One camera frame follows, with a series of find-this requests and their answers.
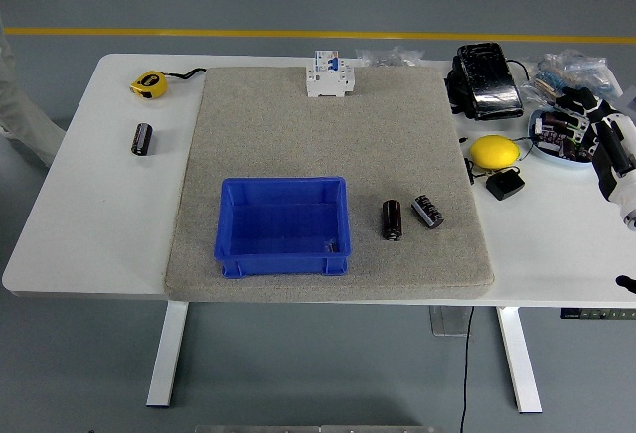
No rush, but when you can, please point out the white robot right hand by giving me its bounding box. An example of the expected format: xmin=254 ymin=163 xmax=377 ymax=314
xmin=554 ymin=86 xmax=636 ymax=212

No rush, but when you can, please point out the yellow lemon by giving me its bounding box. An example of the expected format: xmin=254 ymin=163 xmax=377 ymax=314
xmin=469 ymin=134 xmax=522 ymax=172

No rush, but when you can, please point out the black battery with grey label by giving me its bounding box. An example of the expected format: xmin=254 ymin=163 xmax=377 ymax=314
xmin=410 ymin=194 xmax=445 ymax=229

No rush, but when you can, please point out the dark brown cylindrical battery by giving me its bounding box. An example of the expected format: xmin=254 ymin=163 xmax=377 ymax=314
xmin=381 ymin=199 xmax=403 ymax=242
xmin=130 ymin=122 xmax=153 ymax=157

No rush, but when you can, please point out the clear bag of metal parts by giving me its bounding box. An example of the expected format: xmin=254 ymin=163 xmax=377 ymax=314
xmin=355 ymin=46 xmax=424 ymax=68

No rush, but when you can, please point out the white circuit breaker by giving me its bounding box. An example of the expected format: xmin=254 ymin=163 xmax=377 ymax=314
xmin=305 ymin=50 xmax=357 ymax=99

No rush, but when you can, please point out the yellow tape measure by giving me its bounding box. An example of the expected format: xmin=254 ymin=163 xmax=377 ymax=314
xmin=129 ymin=68 xmax=208 ymax=100

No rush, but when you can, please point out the grey flat box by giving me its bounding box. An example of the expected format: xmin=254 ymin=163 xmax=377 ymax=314
xmin=615 ymin=83 xmax=636 ymax=121

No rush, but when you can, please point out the blue plastic box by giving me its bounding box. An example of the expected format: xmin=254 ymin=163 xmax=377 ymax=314
xmin=213 ymin=176 xmax=353 ymax=279

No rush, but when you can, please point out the light blue tray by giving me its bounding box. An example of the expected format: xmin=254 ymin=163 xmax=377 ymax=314
xmin=526 ymin=107 xmax=597 ymax=170

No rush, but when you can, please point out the large clear plastic bag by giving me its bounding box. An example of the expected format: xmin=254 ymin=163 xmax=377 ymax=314
xmin=521 ymin=49 xmax=625 ymax=106

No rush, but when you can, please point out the black power adapter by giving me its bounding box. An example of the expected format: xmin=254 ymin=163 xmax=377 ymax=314
xmin=485 ymin=168 xmax=526 ymax=202

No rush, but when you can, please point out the black foot pedal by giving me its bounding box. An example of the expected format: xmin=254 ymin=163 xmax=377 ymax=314
xmin=444 ymin=42 xmax=526 ymax=121

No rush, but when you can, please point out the table control panel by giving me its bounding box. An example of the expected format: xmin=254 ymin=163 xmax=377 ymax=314
xmin=560 ymin=307 xmax=636 ymax=320

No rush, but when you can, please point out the white table leg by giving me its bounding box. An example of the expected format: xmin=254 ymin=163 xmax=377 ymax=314
xmin=146 ymin=301 xmax=190 ymax=408
xmin=495 ymin=306 xmax=543 ymax=414

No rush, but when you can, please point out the grey-brown mat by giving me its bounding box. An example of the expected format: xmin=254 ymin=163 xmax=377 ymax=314
xmin=163 ymin=66 xmax=497 ymax=303

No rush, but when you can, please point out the person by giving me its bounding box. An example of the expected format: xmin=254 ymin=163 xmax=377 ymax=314
xmin=0 ymin=15 xmax=67 ymax=169

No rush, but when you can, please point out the black pedal cable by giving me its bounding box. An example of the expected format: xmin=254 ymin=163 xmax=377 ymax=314
xmin=505 ymin=58 xmax=532 ymax=87

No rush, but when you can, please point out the grey bracket under table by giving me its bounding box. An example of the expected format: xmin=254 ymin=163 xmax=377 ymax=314
xmin=429 ymin=306 xmax=473 ymax=338

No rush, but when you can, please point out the black hanging cable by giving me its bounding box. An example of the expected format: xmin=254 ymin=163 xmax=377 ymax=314
xmin=459 ymin=306 xmax=476 ymax=433

